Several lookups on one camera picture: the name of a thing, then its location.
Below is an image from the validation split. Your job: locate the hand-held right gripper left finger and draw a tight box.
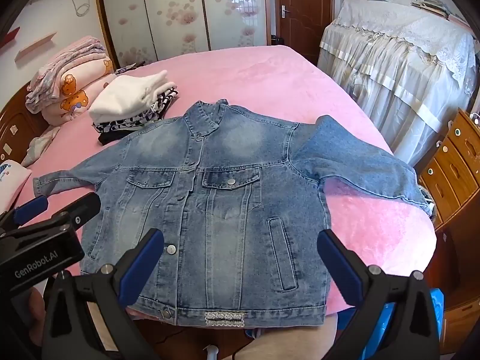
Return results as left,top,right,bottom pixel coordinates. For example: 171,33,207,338
40,228,166,360

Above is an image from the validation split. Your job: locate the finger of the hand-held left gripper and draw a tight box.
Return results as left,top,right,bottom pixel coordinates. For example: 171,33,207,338
0,196,49,230
48,192,102,234

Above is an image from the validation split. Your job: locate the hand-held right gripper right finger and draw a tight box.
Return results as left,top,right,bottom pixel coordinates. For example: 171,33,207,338
317,229,440,360

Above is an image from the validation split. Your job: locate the blue denim jacket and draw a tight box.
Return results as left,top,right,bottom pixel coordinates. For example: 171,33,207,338
33,98,437,327

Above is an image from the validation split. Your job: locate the white printed pillow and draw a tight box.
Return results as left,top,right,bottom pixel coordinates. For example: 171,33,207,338
0,159,32,214

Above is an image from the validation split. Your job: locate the small pale checked cloth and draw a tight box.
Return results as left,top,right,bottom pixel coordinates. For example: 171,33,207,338
20,125,61,167

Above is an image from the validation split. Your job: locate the black folded garment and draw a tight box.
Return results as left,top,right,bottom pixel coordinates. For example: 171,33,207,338
98,129,132,146

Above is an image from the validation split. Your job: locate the wooden headboard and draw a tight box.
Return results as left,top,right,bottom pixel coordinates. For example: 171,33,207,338
0,82,49,166

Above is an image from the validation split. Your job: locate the blue plastic bag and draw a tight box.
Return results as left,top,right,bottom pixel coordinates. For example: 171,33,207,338
375,287,445,346

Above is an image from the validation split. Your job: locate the pink bear print quilt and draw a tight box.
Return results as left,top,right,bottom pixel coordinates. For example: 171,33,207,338
39,54,115,126

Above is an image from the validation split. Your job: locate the white folded garment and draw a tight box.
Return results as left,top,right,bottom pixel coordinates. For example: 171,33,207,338
89,70,178,124

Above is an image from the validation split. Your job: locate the black white patterned garment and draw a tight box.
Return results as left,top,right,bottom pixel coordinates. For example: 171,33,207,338
93,87,179,134

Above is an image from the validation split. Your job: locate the wooden drawer cabinet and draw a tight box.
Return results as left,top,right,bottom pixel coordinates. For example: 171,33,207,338
418,108,480,344

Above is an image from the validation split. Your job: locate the pink bed blanket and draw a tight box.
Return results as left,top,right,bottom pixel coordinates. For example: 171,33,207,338
22,44,437,319

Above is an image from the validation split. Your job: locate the white lace covered furniture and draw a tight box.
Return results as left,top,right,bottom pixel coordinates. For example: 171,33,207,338
317,0,479,166

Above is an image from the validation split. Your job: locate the floral sliding door wardrobe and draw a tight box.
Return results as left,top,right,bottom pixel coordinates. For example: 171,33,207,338
93,0,276,70

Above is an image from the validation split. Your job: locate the brown wooden door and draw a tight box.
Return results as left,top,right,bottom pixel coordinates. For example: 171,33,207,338
274,0,334,68

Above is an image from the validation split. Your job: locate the stack of books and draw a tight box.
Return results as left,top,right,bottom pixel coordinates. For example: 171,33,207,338
410,0,451,19

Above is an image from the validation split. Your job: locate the pink wall shelf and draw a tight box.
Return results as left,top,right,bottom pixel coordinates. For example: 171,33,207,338
15,32,57,64

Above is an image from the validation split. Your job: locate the red wall shelf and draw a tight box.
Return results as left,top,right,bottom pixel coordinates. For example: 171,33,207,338
0,27,20,51

